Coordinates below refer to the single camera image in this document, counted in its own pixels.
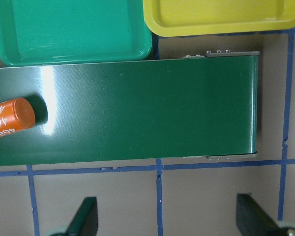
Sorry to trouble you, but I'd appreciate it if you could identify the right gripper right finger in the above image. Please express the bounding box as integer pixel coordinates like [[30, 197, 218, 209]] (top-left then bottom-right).
[[236, 194, 289, 236]]

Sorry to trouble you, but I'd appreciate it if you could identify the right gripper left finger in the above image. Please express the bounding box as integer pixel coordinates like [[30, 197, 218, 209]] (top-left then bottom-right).
[[64, 197, 98, 236]]

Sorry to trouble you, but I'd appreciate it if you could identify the orange 4680 battery cylinder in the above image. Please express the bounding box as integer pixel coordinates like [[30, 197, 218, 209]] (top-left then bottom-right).
[[0, 98, 36, 138]]

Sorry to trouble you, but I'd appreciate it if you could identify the green conveyor belt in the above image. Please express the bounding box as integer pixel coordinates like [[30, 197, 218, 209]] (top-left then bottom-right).
[[0, 52, 258, 166]]

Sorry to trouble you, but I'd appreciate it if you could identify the green plastic tray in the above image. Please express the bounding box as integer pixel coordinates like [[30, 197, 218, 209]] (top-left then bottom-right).
[[0, 0, 152, 66]]

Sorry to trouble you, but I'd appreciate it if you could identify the yellow plastic tray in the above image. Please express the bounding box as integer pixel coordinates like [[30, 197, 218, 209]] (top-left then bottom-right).
[[143, 0, 295, 37]]

